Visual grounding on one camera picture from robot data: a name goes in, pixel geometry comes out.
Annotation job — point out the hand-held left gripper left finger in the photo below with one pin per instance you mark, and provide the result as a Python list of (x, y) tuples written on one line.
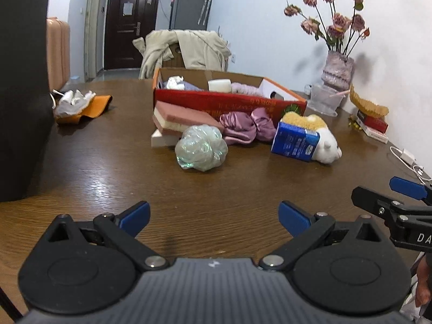
[(136, 216)]

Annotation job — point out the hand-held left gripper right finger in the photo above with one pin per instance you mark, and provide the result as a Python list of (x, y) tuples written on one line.
[(293, 219)]

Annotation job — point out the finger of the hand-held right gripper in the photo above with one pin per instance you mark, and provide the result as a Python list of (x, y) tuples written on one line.
[(371, 200), (408, 187)]

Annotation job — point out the red cardboard box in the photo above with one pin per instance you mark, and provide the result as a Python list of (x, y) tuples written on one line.
[(219, 106)]

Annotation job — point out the purple fuzzy headband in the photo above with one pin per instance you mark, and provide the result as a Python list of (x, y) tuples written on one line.
[(246, 89)]

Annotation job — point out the purple towel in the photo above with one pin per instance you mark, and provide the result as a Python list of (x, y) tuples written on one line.
[(194, 87)]

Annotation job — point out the person's right hand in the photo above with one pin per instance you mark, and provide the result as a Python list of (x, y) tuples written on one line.
[(426, 283)]

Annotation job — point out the white charger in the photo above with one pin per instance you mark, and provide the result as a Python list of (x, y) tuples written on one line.
[(408, 155)]

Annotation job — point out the yellow white plush toy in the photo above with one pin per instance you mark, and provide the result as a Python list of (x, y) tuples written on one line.
[(327, 145)]

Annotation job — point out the small red box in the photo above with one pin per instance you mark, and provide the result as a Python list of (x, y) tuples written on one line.
[(374, 123)]

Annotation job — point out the blue carton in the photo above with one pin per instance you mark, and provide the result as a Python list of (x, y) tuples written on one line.
[(295, 141)]

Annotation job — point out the small yellow green berries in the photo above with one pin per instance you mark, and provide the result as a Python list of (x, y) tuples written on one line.
[(353, 123)]

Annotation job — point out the iridescent bath ball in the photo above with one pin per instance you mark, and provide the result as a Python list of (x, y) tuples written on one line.
[(200, 148)]

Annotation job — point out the pink satin scrunchie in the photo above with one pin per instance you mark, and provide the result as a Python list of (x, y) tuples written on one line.
[(246, 126)]

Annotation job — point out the pink rectangular sponge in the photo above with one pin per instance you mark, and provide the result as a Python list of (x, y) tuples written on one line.
[(182, 118)]

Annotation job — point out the clear plastic container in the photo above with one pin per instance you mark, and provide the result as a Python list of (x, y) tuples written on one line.
[(325, 101)]

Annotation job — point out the orange cloth with white rag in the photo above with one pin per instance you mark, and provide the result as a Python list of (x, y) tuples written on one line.
[(98, 106)]

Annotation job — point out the white crumpled tissue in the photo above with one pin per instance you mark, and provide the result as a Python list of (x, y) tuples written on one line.
[(72, 103)]

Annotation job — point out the pink textured vase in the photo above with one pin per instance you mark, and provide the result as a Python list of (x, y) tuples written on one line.
[(337, 69)]

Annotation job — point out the brown cardboard box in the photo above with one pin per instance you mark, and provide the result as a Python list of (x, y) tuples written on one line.
[(173, 57)]

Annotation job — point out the beige jacket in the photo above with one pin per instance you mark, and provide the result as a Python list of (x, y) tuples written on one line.
[(199, 50)]

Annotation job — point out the dried pink roses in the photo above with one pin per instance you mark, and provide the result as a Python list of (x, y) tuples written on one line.
[(339, 22)]

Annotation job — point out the pink suitcase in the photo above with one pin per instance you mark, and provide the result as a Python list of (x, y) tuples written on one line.
[(58, 54)]

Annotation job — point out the dark entrance door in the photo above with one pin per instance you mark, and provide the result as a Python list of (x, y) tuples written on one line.
[(131, 30)]

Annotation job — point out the pale interior door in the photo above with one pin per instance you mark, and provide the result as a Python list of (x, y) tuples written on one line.
[(92, 30)]

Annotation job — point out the white paper door note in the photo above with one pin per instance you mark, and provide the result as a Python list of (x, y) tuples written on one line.
[(127, 9)]

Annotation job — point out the grey fridge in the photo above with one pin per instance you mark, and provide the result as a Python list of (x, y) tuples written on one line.
[(189, 6)]

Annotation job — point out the white folded umbrella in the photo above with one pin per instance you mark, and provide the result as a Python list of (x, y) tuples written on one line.
[(206, 3)]

